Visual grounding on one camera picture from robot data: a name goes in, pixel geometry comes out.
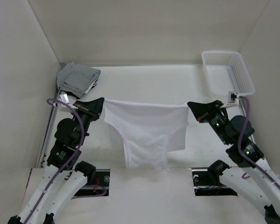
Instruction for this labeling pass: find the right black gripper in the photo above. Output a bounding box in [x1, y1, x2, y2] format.
[187, 99, 231, 144]

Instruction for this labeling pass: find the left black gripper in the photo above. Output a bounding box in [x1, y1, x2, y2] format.
[71, 97, 105, 145]

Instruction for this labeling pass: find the white tank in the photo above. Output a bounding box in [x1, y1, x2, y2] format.
[84, 82, 96, 94]
[104, 99, 189, 169]

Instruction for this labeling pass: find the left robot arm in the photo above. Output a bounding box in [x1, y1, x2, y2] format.
[8, 98, 105, 224]

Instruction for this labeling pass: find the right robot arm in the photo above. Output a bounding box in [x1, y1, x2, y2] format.
[187, 100, 280, 224]

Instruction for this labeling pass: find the folded black tank top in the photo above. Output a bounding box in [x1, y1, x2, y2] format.
[66, 80, 97, 99]

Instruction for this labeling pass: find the folded white tank top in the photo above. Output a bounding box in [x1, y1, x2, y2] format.
[84, 82, 96, 94]

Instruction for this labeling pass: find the folded grey tank top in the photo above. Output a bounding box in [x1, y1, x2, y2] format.
[56, 62, 101, 97]

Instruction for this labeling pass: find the white plastic basket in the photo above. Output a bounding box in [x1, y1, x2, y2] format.
[201, 50, 255, 100]

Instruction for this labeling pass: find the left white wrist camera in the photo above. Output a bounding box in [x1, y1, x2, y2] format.
[57, 93, 76, 109]

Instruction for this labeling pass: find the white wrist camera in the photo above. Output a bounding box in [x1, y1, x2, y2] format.
[57, 93, 76, 109]
[222, 91, 239, 108]

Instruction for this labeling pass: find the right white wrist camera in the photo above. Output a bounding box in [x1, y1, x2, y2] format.
[222, 91, 239, 108]

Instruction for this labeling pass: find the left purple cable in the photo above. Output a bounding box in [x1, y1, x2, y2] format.
[22, 98, 108, 224]

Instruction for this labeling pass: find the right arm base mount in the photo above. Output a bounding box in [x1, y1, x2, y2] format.
[192, 169, 238, 196]

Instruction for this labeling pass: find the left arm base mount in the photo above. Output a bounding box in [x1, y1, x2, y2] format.
[74, 169, 111, 198]

